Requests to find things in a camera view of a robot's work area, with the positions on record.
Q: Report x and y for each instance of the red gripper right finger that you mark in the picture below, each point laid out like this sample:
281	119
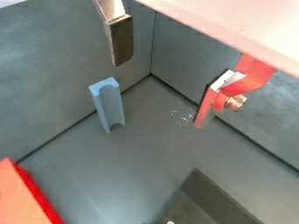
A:
224	92

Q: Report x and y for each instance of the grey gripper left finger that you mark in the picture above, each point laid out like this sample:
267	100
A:
118	29

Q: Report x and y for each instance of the blue arch block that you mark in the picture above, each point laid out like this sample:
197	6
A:
106	99

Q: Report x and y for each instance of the red shape board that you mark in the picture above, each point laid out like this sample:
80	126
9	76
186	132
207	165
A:
22	203

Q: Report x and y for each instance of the black curved cradle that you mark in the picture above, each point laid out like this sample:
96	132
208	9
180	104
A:
201	203

